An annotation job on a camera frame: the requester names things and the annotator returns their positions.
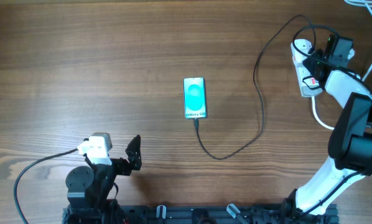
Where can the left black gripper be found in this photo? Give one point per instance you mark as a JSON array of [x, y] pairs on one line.
[[124, 166]]

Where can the teal screen smartphone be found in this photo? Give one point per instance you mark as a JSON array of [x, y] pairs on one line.
[[194, 98]]

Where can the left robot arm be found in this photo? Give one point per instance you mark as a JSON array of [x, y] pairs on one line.
[[89, 186]]

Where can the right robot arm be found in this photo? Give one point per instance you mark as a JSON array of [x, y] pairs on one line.
[[350, 145]]

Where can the white power strip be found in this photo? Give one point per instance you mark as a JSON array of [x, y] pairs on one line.
[[308, 85]]

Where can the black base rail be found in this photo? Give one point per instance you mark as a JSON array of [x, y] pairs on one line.
[[161, 214]]

